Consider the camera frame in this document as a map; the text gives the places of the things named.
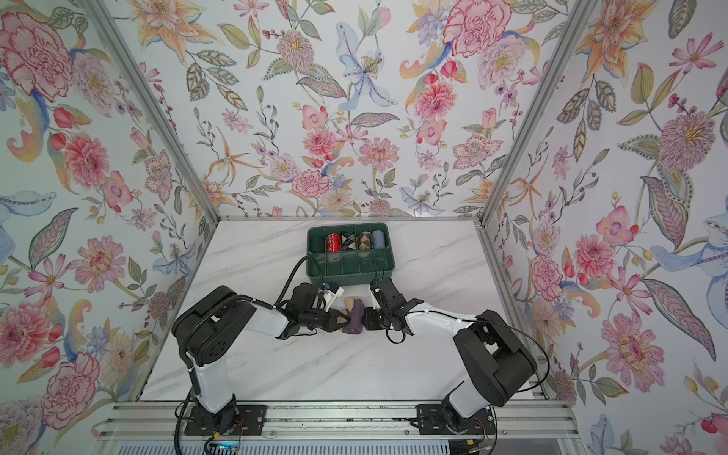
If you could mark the red patterned rolled sock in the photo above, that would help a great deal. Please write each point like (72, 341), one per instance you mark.
(333, 243)

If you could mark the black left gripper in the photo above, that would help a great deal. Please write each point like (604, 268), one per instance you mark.
(332, 320)

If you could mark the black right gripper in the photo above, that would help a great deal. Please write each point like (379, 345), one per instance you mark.
(369, 318)

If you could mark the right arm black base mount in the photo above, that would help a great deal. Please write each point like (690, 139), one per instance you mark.
(437, 419)

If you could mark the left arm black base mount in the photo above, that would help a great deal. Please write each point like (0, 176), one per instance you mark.
(241, 420)

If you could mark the purple sock with beige toe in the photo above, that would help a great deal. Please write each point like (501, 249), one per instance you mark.
(355, 312)

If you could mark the blue rolled sock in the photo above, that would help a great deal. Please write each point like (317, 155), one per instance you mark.
(379, 239)

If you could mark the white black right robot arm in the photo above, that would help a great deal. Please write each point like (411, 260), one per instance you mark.
(497, 362)

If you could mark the aluminium corner post left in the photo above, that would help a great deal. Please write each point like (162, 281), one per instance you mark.
(128, 66)

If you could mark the grey argyle rolled sock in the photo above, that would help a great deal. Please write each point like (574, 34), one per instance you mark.
(348, 241)

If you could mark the brown argyle rolled sock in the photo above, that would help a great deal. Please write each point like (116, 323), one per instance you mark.
(365, 241)

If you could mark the aluminium corner post right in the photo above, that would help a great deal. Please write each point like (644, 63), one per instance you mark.
(575, 25)

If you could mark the green plastic organizer bin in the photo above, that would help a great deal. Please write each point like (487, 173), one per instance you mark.
(348, 268)

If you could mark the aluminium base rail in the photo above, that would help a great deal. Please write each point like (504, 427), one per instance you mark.
(340, 420)

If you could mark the aluminium corner post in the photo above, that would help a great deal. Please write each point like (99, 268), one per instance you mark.
(575, 25)
(128, 66)

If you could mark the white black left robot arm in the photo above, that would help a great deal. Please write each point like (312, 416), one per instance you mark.
(206, 331)

